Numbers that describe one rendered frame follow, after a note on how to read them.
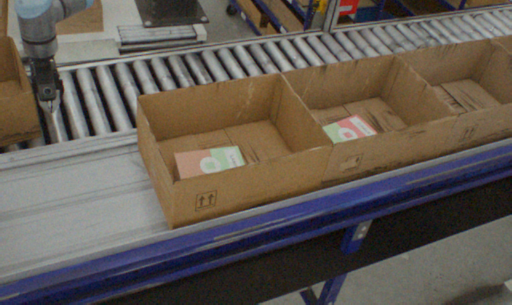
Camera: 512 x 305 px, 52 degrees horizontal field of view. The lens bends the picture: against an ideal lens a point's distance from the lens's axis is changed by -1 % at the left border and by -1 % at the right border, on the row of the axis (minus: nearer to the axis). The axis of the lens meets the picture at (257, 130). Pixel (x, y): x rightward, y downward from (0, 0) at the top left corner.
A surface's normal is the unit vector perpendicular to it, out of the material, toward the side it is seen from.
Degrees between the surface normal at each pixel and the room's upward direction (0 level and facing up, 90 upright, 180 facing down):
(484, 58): 90
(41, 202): 0
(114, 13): 0
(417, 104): 89
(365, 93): 90
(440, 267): 0
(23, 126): 91
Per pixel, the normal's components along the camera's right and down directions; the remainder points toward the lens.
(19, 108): 0.51, 0.63
